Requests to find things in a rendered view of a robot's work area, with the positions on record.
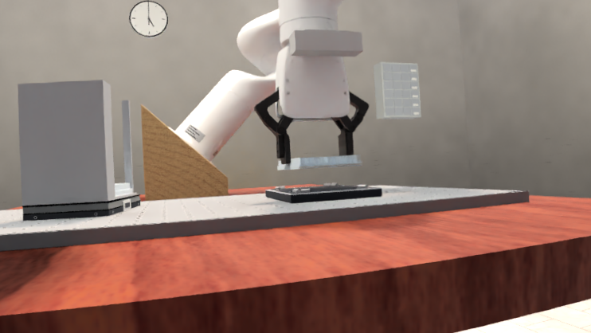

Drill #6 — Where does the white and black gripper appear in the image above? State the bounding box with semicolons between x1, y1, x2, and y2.
254;44;369;164

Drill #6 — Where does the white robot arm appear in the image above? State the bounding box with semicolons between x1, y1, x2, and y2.
173;0;363;164

